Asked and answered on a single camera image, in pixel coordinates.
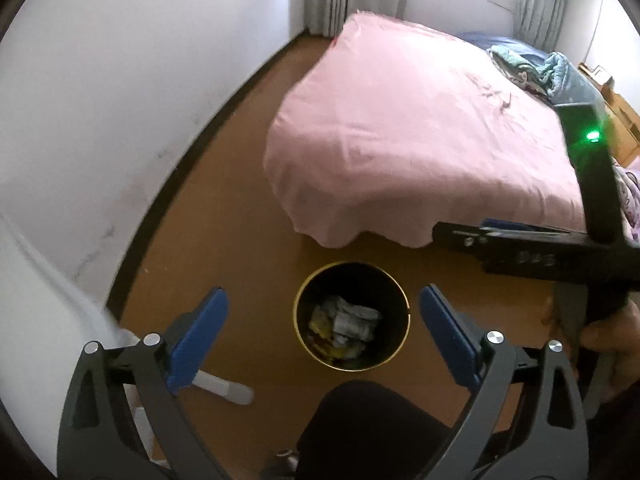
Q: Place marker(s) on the wooden nightstand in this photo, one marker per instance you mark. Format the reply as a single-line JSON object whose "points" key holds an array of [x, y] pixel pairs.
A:
{"points": [[622, 110]]}

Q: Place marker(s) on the silver white wrapper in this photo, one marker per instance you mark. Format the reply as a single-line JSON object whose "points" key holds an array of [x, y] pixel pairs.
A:
{"points": [[355, 320]]}

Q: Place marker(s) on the person's right hand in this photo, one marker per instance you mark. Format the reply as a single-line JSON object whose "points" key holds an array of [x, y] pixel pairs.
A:
{"points": [[622, 340]]}

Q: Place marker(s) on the black bin with gold rim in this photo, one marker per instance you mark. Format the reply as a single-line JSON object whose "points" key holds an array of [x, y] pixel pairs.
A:
{"points": [[385, 305]]}

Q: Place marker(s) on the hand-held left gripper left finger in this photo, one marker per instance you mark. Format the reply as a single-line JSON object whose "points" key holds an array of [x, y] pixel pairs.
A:
{"points": [[197, 345]]}

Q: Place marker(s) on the yellow snack wrapper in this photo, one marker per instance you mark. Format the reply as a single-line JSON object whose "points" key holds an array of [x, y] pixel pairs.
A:
{"points": [[321, 322]]}

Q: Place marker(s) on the pink patterned cloth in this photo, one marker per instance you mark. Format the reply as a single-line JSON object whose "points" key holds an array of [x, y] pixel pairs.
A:
{"points": [[631, 195]]}

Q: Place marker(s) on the dark blue pillow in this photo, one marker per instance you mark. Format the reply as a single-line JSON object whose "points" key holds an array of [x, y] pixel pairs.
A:
{"points": [[500, 42]]}

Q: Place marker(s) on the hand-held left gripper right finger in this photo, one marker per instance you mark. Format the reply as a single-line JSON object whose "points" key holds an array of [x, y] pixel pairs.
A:
{"points": [[450, 340]]}

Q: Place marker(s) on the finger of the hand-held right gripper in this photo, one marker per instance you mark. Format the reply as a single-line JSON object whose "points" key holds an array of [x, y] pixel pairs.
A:
{"points": [[460, 241], [515, 225]]}

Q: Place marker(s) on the white table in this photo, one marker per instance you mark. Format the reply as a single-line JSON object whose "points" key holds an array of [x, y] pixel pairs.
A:
{"points": [[40, 320]]}

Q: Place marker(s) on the bed with pink sheet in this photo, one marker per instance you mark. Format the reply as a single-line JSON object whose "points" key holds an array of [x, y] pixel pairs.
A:
{"points": [[400, 125]]}

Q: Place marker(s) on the teal crumpled blanket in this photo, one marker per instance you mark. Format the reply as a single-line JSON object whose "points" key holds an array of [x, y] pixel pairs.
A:
{"points": [[550, 72]]}

